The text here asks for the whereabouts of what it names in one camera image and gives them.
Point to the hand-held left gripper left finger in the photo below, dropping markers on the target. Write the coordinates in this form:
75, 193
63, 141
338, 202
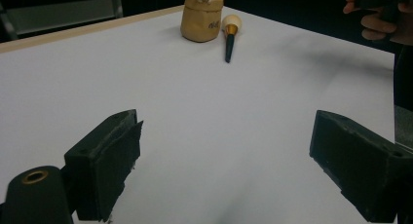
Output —
107, 159

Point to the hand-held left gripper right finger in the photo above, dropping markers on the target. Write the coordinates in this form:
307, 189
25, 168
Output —
360, 162

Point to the brown round object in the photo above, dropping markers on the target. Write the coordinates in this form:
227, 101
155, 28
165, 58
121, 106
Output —
199, 21

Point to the white board sheet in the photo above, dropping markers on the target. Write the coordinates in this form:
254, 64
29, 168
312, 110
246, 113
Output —
211, 120

